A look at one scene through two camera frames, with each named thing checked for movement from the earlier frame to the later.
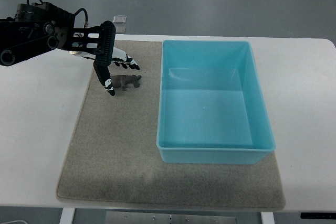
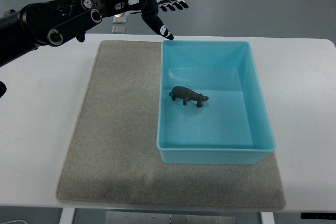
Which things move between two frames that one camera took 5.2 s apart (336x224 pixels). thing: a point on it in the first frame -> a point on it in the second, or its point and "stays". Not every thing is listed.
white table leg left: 67,215 stays
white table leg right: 268,217 stays
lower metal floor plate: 120,29 stays
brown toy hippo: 123,81 -> 187,95
